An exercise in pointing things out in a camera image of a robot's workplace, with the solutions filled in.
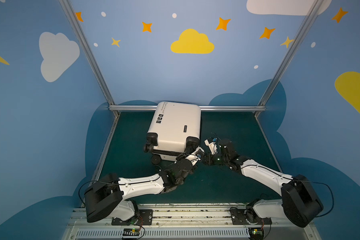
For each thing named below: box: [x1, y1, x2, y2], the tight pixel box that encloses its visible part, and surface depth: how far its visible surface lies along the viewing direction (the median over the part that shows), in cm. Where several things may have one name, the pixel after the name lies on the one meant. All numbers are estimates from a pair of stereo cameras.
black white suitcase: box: [143, 101, 202, 165], surface depth 88 cm
